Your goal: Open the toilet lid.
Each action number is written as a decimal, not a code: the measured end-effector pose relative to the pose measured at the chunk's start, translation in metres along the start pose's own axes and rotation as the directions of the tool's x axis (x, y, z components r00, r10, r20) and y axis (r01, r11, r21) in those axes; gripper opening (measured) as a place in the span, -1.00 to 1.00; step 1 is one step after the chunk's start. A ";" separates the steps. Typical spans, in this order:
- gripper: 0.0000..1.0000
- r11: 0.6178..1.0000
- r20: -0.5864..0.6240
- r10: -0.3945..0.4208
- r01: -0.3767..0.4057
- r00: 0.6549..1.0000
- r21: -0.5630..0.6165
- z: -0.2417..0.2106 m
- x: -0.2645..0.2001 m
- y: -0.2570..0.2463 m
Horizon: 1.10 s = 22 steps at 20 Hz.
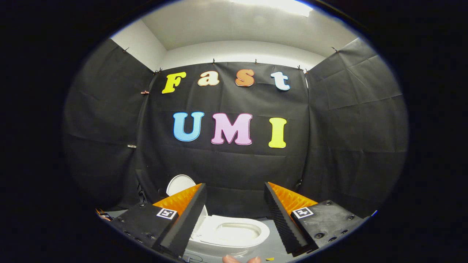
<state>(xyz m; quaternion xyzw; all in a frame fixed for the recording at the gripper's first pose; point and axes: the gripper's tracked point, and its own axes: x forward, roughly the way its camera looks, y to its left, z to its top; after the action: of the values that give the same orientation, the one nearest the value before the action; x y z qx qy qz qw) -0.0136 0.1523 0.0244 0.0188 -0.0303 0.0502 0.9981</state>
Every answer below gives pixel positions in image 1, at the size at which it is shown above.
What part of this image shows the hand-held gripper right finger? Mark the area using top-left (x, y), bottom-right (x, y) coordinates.
top-left (264, 182), bottom-right (366, 256)

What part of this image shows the white toilet lid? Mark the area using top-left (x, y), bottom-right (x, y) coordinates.
top-left (166, 175), bottom-right (197, 197)

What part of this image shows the black backdrop cloth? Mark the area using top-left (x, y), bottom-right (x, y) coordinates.
top-left (62, 37), bottom-right (408, 220)

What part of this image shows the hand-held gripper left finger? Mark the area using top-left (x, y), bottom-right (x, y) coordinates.
top-left (110, 183), bottom-right (207, 258)

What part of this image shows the white toilet seat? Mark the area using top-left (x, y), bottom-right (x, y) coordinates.
top-left (190, 215), bottom-right (270, 248)

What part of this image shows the white toilet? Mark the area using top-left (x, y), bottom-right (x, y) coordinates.
top-left (185, 205), bottom-right (270, 258)

